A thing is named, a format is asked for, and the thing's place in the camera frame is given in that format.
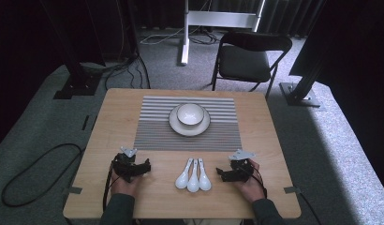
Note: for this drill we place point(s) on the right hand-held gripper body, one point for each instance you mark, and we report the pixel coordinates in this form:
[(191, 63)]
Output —
[(240, 168)]

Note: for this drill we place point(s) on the person's right hand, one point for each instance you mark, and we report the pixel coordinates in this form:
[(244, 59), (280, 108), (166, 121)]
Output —
[(251, 189)]

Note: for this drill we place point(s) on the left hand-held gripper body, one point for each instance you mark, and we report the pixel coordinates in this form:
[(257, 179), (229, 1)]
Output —
[(127, 167)]

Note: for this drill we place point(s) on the person's left hand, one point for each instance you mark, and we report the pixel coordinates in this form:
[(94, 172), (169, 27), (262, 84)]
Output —
[(124, 187)]

